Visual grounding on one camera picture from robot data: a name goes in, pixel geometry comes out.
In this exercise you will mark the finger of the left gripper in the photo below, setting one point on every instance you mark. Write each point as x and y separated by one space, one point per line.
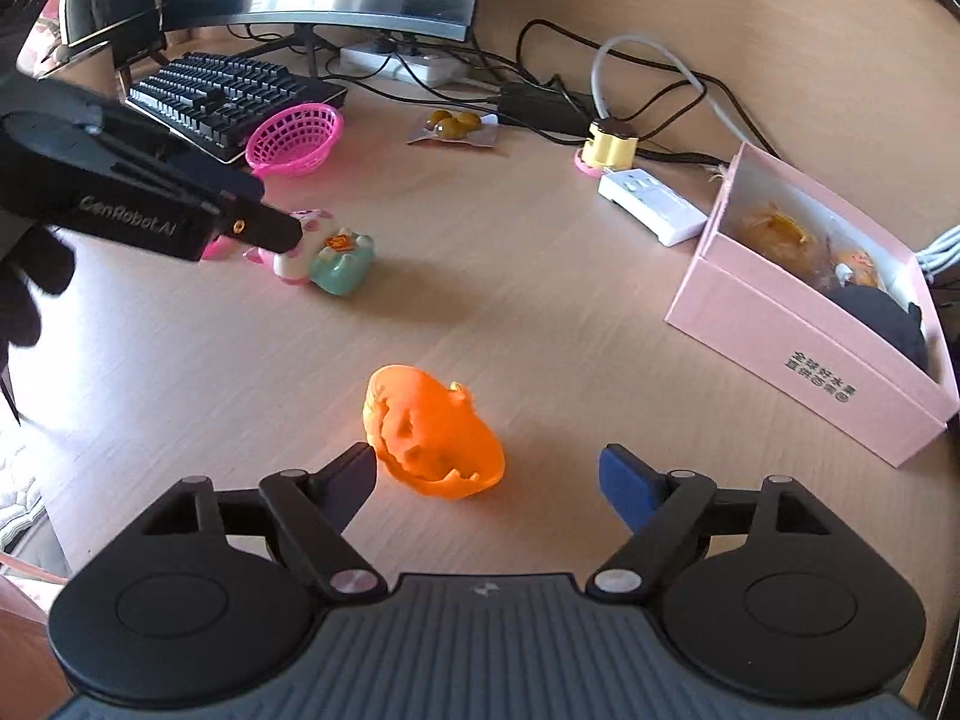
260 225

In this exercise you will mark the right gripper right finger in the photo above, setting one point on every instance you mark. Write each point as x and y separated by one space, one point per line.
661 510

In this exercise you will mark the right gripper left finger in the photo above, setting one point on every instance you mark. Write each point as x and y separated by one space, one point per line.
311 512

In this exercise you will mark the pink plastic basket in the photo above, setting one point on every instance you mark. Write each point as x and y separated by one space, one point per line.
292 143

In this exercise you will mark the pink cow toy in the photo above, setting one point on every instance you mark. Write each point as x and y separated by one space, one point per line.
333 257

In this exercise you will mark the orange skull toy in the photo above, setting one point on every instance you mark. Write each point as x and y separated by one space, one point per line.
428 435

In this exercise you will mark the yellow balls snack packet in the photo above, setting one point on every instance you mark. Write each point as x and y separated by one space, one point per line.
456 127

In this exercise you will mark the black plush toy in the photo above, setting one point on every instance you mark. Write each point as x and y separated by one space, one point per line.
900 328

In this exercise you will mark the yellow pink stamp toy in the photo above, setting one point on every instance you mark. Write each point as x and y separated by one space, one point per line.
610 146

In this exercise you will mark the black gloved hand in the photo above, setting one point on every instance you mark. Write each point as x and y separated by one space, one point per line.
33 256

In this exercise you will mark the black keyboard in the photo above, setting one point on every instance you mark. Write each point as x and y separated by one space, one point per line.
216 102

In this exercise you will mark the pink cardboard box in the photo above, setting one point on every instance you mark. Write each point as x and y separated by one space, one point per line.
784 328

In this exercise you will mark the black power adapter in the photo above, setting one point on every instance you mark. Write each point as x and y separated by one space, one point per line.
549 109

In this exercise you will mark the white wall power strip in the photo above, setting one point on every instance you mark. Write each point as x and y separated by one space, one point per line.
406 64

